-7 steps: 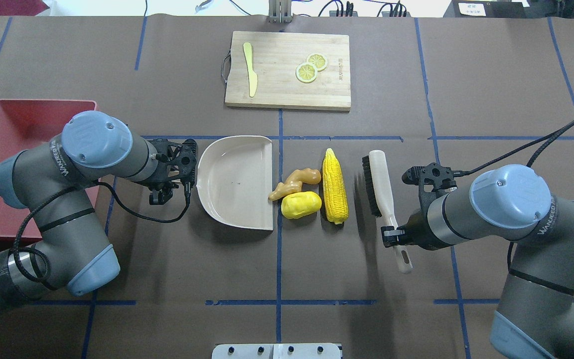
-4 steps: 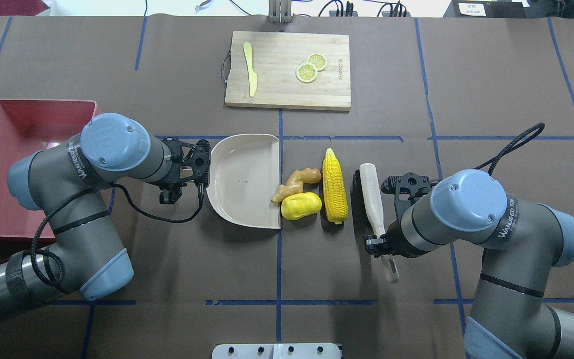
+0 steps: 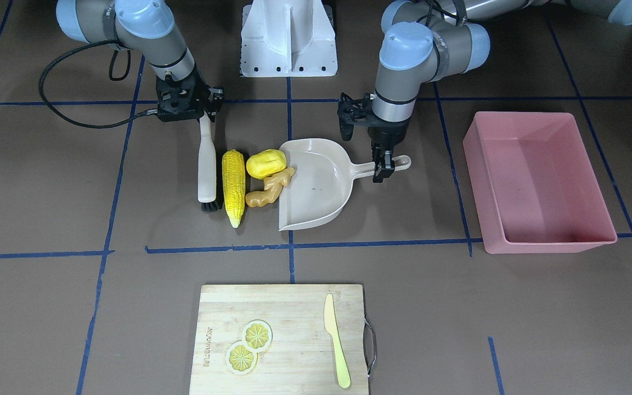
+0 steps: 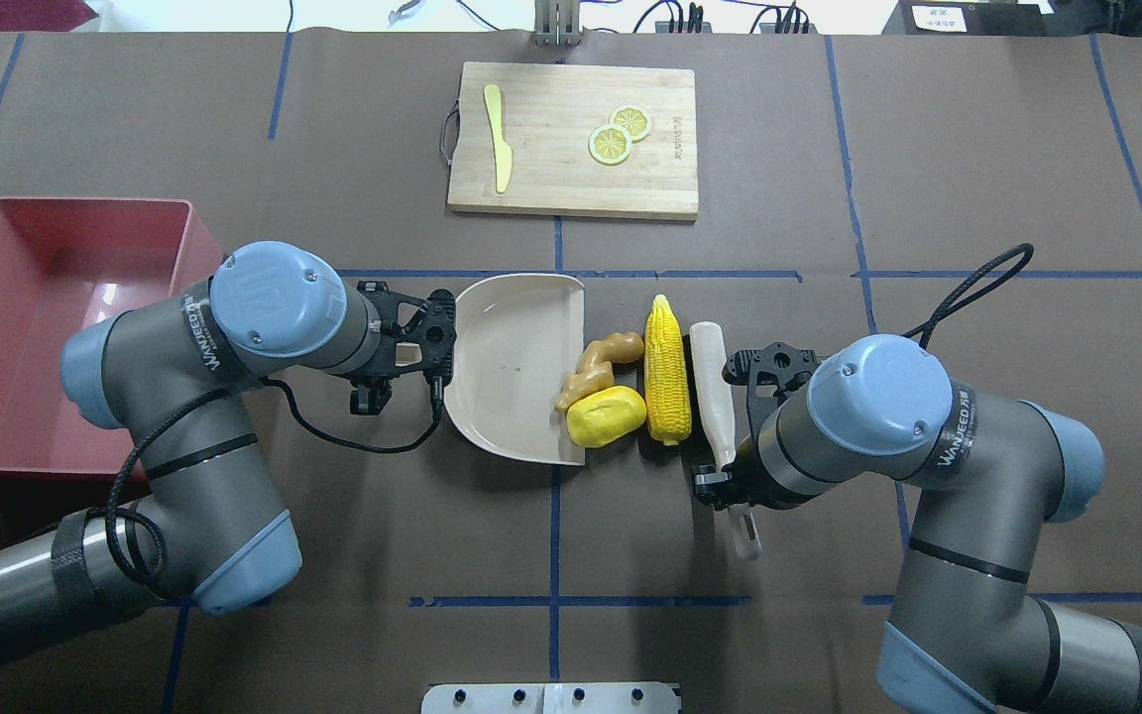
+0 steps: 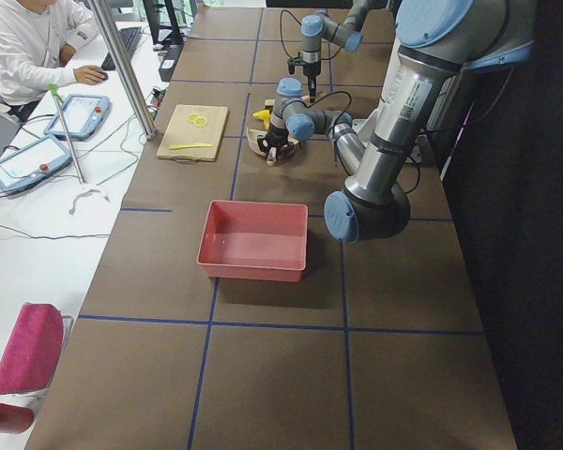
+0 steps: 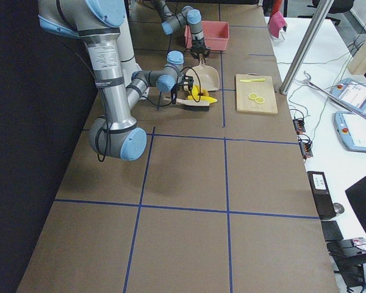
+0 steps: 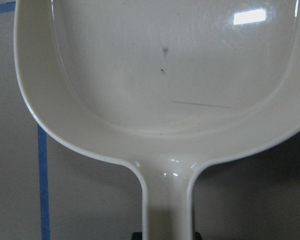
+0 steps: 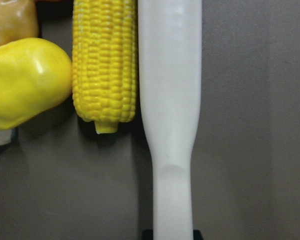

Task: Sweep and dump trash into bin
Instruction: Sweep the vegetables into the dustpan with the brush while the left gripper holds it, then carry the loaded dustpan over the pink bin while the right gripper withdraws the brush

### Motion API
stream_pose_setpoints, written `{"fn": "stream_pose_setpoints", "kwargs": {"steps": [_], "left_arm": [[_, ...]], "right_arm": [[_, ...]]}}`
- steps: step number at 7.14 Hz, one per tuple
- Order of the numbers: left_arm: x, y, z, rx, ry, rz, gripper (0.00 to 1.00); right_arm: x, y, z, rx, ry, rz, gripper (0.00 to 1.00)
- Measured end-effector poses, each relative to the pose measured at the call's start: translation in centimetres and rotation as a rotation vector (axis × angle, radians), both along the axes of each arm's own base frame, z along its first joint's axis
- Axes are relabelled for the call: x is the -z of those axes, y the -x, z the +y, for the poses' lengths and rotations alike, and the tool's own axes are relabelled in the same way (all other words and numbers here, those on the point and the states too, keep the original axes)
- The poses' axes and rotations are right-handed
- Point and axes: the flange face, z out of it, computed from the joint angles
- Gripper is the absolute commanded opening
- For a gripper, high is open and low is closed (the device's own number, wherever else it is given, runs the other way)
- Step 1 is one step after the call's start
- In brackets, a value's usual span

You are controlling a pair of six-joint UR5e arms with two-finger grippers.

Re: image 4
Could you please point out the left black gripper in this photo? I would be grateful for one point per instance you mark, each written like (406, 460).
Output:
(369, 394)

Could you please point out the yellow toy corn cob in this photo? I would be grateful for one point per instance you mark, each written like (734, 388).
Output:
(666, 389)

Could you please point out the magenta cloth chair back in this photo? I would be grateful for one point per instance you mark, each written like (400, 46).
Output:
(44, 16)

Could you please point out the brown toy ginger root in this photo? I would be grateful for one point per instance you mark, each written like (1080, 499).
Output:
(595, 370)

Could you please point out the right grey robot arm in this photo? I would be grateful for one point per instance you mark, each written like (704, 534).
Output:
(964, 635)

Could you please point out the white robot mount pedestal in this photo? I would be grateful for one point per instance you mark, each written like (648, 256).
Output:
(554, 697)

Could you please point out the pink plastic bin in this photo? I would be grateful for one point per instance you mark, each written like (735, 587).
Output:
(66, 263)

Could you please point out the lemon slice near edge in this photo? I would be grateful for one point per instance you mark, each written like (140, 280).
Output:
(609, 145)

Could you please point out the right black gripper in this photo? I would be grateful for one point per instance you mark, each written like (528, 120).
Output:
(713, 483)

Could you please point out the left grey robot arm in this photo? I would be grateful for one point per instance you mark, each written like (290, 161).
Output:
(194, 513)

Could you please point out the bamboo cutting board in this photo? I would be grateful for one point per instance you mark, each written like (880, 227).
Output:
(550, 110)

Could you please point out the beige plastic dustpan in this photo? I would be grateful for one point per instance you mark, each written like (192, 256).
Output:
(518, 336)

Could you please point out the yellow plastic knife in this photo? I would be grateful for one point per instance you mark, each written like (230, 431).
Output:
(502, 152)

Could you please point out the aluminium frame post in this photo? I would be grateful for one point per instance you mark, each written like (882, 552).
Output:
(557, 23)

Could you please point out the black power strip box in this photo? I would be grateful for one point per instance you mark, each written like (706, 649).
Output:
(965, 18)

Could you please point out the beige hand brush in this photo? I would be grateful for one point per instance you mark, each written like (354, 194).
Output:
(718, 419)

